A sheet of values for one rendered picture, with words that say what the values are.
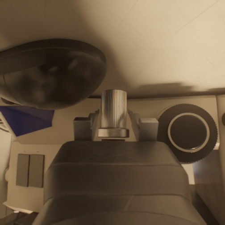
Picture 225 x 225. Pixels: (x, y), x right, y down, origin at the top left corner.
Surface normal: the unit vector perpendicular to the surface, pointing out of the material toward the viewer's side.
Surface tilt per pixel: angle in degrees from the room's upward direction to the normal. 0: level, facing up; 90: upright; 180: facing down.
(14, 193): 90
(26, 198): 90
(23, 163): 90
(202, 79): 0
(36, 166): 90
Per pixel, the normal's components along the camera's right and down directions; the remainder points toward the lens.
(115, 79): -0.01, 0.99
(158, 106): -0.27, -0.14
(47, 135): -0.19, 0.55
